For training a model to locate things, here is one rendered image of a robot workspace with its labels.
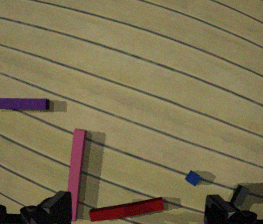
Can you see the pink rod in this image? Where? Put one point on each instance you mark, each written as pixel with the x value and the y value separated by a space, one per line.
pixel 75 171

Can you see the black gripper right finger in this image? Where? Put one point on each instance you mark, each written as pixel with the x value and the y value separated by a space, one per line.
pixel 217 208

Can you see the purple rod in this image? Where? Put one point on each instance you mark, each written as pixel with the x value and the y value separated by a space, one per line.
pixel 24 103

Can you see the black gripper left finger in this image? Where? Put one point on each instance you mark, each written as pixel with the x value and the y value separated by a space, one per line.
pixel 59 204

